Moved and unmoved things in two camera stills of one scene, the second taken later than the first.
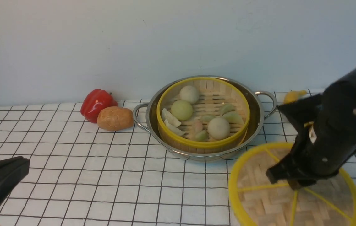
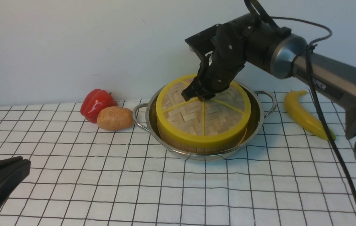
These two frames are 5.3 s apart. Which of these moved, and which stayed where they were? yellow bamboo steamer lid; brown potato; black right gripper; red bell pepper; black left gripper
Moved: black right gripper; yellow bamboo steamer lid
Stayed: black left gripper; brown potato; red bell pepper
